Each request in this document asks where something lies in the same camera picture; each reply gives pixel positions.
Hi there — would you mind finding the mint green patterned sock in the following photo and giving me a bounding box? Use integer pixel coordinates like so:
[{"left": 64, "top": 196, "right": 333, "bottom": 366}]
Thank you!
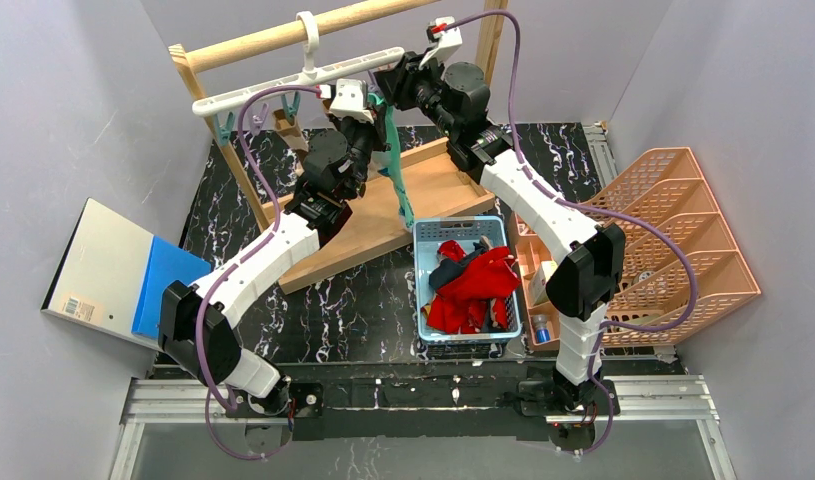
[{"left": 367, "top": 92, "right": 415, "bottom": 232}]

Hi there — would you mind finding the dark navy sock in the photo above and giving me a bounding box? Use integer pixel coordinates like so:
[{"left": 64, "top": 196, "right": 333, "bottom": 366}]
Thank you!
[{"left": 430, "top": 241, "right": 514, "bottom": 333}]

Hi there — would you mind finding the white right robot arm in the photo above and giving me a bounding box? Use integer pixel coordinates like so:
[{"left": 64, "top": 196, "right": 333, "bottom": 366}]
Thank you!
[{"left": 373, "top": 52, "right": 625, "bottom": 402}]

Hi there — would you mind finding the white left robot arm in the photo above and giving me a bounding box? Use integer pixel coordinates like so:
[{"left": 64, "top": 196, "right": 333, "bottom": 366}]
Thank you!
[{"left": 158, "top": 117, "right": 400, "bottom": 409}]

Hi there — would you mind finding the white plastic clip hanger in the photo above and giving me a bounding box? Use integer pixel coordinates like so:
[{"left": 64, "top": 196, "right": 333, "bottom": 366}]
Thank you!
[{"left": 192, "top": 11, "right": 405, "bottom": 118}]

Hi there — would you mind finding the beige brown sock left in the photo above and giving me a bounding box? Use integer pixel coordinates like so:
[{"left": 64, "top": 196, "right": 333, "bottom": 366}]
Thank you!
[{"left": 272, "top": 109, "right": 309, "bottom": 154}]

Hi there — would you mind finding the teal clothespin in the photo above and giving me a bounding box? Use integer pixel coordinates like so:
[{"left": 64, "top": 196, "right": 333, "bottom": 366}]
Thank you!
[
  {"left": 212, "top": 111, "right": 236, "bottom": 147},
  {"left": 281, "top": 92, "right": 301, "bottom": 125}
]

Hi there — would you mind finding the wooden drying rack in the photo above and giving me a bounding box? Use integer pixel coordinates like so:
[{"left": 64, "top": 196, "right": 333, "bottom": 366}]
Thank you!
[{"left": 168, "top": 1, "right": 495, "bottom": 293}]

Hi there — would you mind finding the lilac clothespin left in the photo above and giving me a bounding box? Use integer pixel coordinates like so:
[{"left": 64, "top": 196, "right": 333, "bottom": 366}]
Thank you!
[{"left": 249, "top": 103, "right": 269, "bottom": 136}]

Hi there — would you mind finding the teal clothespin far left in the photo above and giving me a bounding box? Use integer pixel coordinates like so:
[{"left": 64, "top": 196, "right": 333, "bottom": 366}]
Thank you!
[{"left": 212, "top": 111, "right": 236, "bottom": 147}]

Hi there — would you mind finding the red sock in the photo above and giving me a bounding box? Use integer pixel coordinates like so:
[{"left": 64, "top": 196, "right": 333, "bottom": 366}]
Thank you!
[{"left": 425, "top": 239, "right": 522, "bottom": 336}]

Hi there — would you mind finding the white cardboard box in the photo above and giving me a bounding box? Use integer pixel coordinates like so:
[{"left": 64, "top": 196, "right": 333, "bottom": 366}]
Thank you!
[{"left": 526, "top": 260, "right": 557, "bottom": 306}]

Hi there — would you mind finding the blue capped bottle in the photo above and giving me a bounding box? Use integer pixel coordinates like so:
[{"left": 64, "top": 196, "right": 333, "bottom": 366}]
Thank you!
[{"left": 530, "top": 314, "right": 551, "bottom": 344}]

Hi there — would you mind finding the peach plastic desk organizer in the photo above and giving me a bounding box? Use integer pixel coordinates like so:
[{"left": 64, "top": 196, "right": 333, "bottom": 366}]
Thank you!
[{"left": 509, "top": 146, "right": 763, "bottom": 352}]

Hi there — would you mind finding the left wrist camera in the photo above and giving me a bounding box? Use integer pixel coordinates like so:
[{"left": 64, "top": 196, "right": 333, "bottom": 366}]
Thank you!
[{"left": 317, "top": 78, "right": 377, "bottom": 124}]

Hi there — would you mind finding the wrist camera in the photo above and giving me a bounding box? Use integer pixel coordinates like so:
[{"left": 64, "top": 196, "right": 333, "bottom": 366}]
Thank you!
[
  {"left": 317, "top": 78, "right": 377, "bottom": 124},
  {"left": 418, "top": 16, "right": 463, "bottom": 70}
]

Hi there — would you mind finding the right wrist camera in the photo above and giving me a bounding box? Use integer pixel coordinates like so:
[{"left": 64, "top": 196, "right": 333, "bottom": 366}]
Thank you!
[{"left": 418, "top": 16, "right": 463, "bottom": 70}]

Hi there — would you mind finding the grey metal rail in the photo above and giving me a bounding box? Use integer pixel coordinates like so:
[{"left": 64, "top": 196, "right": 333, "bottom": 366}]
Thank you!
[{"left": 583, "top": 122, "right": 619, "bottom": 187}]

